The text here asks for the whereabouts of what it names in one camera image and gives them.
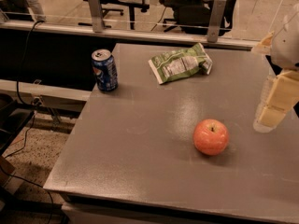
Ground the black office chair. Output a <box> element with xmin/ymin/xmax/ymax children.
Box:
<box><xmin>160</xmin><ymin>0</ymin><xmax>236</xmax><ymax>36</ymax></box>

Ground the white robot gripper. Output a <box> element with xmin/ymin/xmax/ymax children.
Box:
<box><xmin>251</xmin><ymin>4</ymin><xmax>299</xmax><ymax>133</ymax></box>

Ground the red apple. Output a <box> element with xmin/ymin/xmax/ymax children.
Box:
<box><xmin>192</xmin><ymin>119</ymin><xmax>229</xmax><ymax>156</ymax></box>

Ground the right metal glass bracket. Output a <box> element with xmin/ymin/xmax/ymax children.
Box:
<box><xmin>207</xmin><ymin>0</ymin><xmax>226</xmax><ymax>43</ymax></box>

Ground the person in light clothing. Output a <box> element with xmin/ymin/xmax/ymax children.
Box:
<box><xmin>0</xmin><ymin>0</ymin><xmax>46</xmax><ymax>22</ymax></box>

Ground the left metal glass bracket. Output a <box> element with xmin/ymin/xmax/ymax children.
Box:
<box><xmin>88</xmin><ymin>0</ymin><xmax>105</xmax><ymax>33</ymax></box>

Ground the black power cable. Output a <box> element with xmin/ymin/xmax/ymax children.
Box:
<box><xmin>0</xmin><ymin>20</ymin><xmax>55</xmax><ymax>224</ymax></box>

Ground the green chip bag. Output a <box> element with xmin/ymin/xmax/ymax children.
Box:
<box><xmin>149</xmin><ymin>43</ymin><xmax>213</xmax><ymax>85</ymax></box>

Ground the blue Pepsi soda can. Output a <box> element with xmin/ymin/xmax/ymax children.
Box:
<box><xmin>92</xmin><ymin>49</ymin><xmax>118</xmax><ymax>91</ymax></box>

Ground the metal glass bracket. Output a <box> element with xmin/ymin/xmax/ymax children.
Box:
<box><xmin>88</xmin><ymin>0</ymin><xmax>105</xmax><ymax>33</ymax></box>
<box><xmin>207</xmin><ymin>0</ymin><xmax>226</xmax><ymax>43</ymax></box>

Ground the black bin at left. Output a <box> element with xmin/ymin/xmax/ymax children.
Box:
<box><xmin>0</xmin><ymin>93</ymin><xmax>34</xmax><ymax>155</ymax></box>

